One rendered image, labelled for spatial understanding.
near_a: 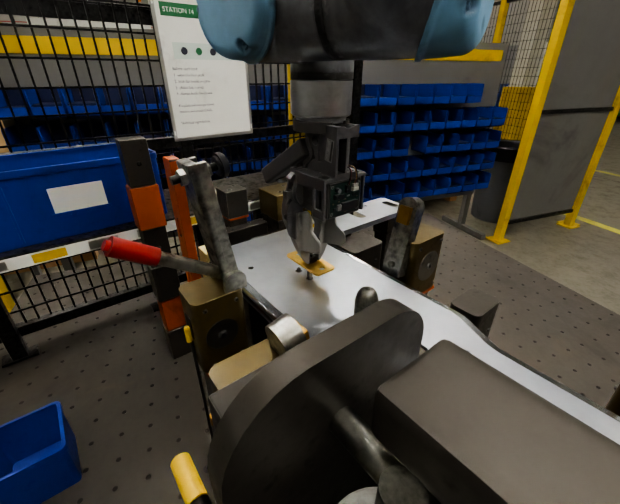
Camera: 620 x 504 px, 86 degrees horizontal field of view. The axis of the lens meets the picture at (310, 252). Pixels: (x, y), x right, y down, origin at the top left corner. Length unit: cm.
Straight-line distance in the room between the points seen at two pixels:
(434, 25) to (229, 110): 80
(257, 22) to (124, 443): 70
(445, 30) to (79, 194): 65
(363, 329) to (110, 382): 78
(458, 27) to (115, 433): 79
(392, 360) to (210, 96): 88
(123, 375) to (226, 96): 73
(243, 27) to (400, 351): 26
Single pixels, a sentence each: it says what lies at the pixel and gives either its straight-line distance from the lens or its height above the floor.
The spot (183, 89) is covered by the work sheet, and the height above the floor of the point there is 126.
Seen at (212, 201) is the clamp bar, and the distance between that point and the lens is 40.
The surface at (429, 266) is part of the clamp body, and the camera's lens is 65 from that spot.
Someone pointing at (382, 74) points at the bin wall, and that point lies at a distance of 256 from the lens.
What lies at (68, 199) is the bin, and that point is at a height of 110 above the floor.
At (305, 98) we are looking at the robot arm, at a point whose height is 127.
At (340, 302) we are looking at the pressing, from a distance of 50.
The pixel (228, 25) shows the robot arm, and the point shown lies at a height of 133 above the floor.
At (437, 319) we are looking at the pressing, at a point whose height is 100.
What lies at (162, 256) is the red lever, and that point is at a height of 112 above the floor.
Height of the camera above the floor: 130
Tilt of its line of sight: 28 degrees down
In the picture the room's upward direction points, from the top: straight up
